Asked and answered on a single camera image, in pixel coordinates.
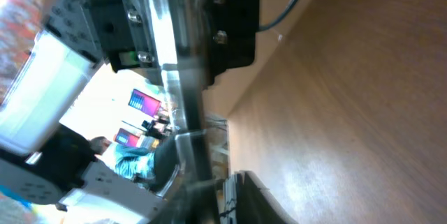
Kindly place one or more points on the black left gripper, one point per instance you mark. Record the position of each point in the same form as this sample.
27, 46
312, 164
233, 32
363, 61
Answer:
211, 36

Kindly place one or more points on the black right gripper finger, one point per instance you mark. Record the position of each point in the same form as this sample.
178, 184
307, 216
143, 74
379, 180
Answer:
258, 205

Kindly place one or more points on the black smartphone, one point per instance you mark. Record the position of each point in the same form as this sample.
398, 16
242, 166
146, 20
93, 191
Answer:
179, 37

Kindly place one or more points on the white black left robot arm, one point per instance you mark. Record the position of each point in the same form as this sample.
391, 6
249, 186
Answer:
45, 162

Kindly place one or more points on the person in teal shirt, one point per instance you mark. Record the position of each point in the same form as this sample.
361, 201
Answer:
154, 167

